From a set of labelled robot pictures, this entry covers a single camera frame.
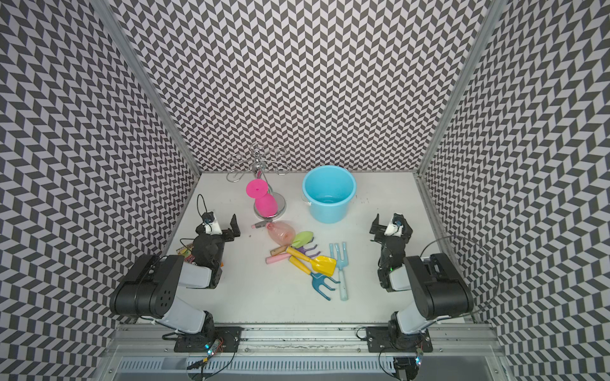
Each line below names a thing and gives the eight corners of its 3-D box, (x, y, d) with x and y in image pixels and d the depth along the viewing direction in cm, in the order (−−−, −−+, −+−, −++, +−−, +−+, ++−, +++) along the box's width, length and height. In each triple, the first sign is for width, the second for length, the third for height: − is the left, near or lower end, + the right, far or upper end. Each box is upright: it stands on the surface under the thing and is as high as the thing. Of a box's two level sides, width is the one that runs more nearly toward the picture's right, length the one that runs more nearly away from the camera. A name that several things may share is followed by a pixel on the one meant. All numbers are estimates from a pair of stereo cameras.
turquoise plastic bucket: (303, 230, 99) (301, 204, 85) (305, 193, 112) (303, 165, 98) (352, 230, 99) (358, 204, 85) (348, 193, 112) (353, 165, 98)
